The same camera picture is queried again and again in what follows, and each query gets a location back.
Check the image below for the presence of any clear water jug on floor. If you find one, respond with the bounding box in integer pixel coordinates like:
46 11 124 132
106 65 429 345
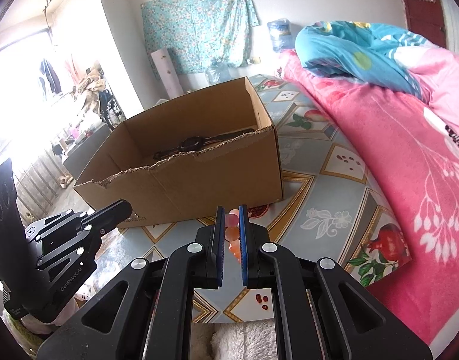
205 58 232 86

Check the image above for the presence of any black wrist watch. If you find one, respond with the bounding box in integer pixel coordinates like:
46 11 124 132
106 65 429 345
153 128 255 161

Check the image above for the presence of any blue patterned quilt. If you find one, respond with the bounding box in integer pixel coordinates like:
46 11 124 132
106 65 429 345
295 20 434 99

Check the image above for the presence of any dark red door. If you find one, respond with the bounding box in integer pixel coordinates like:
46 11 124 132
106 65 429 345
403 0 447 48

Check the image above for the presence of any brown cardboard box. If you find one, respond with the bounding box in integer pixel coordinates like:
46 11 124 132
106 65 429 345
75 77 283 228

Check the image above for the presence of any pink floral blanket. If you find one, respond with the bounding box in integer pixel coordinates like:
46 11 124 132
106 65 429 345
278 50 459 356

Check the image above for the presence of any pile of clothes on chair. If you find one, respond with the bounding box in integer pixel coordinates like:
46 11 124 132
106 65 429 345
73 63 108 117

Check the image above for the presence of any rolled pink mat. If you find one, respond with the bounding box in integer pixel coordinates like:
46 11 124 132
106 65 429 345
151 48 184 99

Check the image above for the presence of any pink bead bracelet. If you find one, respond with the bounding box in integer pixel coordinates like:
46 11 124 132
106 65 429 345
224 207 243 263

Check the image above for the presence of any fruit pattern tablecloth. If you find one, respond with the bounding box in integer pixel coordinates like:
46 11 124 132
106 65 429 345
79 73 413 325

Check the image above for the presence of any white gloved left hand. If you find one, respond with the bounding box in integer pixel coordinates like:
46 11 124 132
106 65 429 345
20 298 79 336

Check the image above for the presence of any floral teal wall cloth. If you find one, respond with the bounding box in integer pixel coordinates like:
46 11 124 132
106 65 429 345
141 0 260 75

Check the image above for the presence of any grey low cabinet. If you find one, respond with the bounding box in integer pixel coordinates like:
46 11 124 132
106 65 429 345
63 124 111 180

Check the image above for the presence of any blue water jug on dispenser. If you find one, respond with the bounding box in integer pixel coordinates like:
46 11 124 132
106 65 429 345
267 19 294 52

